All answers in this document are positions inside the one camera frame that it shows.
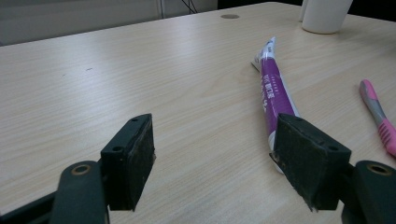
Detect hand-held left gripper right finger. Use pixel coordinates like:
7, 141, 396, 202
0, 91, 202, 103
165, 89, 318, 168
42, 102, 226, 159
269, 113, 353, 213

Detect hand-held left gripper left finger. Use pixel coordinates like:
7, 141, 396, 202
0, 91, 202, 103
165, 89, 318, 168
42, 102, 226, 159
100, 113, 157, 213

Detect purple toothpaste tube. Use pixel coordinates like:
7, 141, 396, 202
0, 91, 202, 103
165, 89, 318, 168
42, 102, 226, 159
250, 36, 302, 175

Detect white cup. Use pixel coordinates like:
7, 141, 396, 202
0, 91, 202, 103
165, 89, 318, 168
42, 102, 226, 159
298, 0, 354, 35

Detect black floor cables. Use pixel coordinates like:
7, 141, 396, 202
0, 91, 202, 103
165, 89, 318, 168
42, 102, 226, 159
180, 0, 199, 15

